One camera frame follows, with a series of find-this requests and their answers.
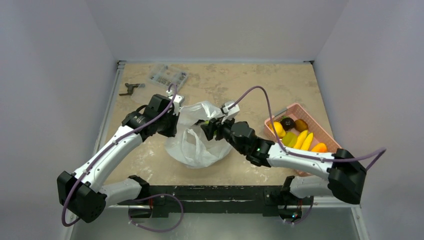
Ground black fake grapes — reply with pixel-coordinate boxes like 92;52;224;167
195;119;208;126

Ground white plastic bag lemon print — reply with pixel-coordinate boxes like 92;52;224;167
164;101;232;169

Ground yellow fake lemon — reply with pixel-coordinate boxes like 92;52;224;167
269;121;286;139

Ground yellow green fake starfruit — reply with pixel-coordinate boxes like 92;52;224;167
281;132;298;148

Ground dark purple fake fruit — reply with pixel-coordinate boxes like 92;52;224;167
280;117;296;131

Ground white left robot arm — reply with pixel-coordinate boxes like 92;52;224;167
57;91;184;227

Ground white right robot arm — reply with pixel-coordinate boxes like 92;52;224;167
200;118;367;205

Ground brown fake kiwi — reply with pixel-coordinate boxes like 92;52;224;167
294;119;309;133

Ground orange fake fruit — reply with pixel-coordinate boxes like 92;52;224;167
310;142;328;153

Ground pink plastic basket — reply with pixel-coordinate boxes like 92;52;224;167
263;103;341;179

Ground clear plastic screw box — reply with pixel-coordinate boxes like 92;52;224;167
130;63;189;104

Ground dark metal clamp tool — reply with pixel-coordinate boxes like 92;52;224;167
118;83;145;96

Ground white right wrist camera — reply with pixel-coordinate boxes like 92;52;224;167
221;101;240;124

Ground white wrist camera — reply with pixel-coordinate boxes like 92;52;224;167
166;90;185;116
221;101;240;124

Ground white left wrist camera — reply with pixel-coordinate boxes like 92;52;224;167
166;90;185;116

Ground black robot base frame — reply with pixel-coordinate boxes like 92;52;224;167
122;185;314;219

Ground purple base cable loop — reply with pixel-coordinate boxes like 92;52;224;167
127;193;185;233

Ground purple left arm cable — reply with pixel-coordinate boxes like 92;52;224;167
61;82;179;228

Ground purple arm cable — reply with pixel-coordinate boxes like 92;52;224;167
61;82;179;228
228;85;387;171

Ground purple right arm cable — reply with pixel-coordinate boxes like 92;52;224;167
228;85;387;171

